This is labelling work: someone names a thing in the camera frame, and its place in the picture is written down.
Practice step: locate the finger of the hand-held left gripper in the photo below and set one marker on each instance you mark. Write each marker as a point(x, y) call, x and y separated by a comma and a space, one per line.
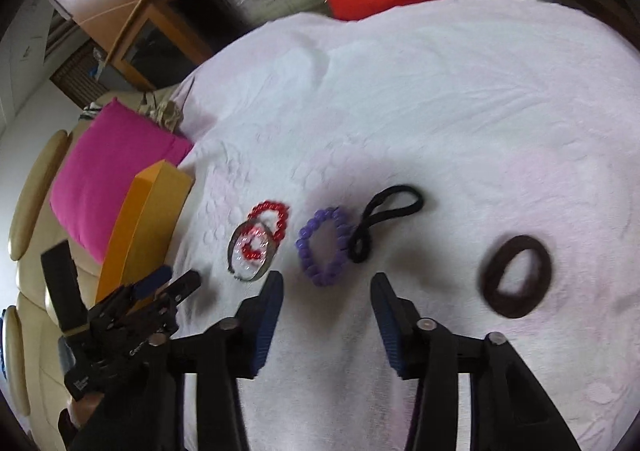
point(182, 286)
point(152, 278)

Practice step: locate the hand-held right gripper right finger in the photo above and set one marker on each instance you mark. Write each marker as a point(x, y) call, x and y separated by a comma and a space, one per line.
point(391, 331)

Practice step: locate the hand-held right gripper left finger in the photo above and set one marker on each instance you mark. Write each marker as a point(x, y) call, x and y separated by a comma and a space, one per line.
point(265, 321)

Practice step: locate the metal bangle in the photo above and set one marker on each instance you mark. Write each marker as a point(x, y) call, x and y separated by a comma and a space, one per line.
point(250, 277)

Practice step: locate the orange cardboard box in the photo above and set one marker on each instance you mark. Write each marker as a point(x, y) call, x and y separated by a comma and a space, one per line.
point(150, 216)

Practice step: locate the brown hair scrunchie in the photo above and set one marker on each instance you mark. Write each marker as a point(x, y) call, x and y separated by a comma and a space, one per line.
point(492, 291)

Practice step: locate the pink cushion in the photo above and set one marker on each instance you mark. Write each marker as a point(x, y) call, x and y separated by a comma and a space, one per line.
point(110, 171)

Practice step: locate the beige sofa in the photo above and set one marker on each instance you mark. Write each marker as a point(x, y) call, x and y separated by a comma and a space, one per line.
point(35, 211)

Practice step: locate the beige crumpled cloth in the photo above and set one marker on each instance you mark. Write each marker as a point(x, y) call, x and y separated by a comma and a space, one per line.
point(167, 116)

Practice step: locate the brown slatted shutter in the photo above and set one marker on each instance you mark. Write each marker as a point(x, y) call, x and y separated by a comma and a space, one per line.
point(75, 76)

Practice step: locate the white blanket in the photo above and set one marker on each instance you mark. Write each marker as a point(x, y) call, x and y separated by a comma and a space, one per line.
point(425, 106)

